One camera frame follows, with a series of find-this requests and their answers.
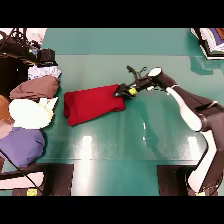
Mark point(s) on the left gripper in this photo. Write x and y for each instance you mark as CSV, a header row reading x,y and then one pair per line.
x,y
47,56

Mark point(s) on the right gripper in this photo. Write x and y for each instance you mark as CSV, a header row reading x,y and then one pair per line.
x,y
133,89

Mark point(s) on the red T-shirt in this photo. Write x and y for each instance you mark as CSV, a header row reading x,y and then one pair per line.
x,y
91,105

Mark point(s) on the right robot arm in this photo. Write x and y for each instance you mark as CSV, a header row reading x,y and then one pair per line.
x,y
193,106

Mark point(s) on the white patterned garment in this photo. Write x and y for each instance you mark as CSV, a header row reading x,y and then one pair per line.
x,y
45,72

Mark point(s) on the brown garment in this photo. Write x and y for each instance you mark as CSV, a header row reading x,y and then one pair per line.
x,y
35,88

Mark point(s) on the orange-brown garment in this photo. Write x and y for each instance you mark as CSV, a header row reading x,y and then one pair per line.
x,y
4,113

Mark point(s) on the stack of folded clothes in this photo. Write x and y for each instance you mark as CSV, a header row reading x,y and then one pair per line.
x,y
213,41

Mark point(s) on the purple garment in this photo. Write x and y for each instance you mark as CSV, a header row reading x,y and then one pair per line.
x,y
23,146

